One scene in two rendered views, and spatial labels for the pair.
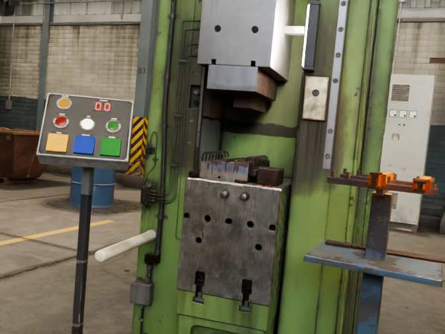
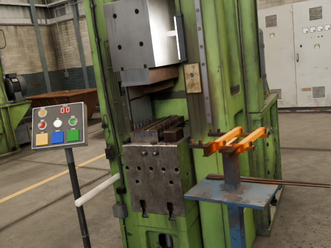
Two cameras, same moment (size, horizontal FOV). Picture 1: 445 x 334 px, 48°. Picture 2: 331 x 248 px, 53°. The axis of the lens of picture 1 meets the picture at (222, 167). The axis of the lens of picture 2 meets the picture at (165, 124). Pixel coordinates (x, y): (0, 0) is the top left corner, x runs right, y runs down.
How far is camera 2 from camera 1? 61 cm
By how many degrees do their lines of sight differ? 13
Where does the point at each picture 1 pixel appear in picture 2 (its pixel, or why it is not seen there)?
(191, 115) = (122, 101)
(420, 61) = not seen: outside the picture
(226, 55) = (128, 63)
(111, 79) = not seen: hidden behind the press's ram
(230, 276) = (159, 201)
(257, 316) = (180, 223)
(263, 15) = (144, 33)
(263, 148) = (180, 107)
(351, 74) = (213, 58)
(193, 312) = (144, 223)
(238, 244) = (159, 182)
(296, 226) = (198, 161)
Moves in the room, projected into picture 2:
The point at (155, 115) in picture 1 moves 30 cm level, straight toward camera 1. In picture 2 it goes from (102, 104) to (92, 111)
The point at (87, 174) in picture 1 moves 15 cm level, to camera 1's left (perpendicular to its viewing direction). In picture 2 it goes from (67, 151) to (47, 152)
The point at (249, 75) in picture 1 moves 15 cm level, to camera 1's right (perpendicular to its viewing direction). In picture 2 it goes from (144, 74) to (169, 71)
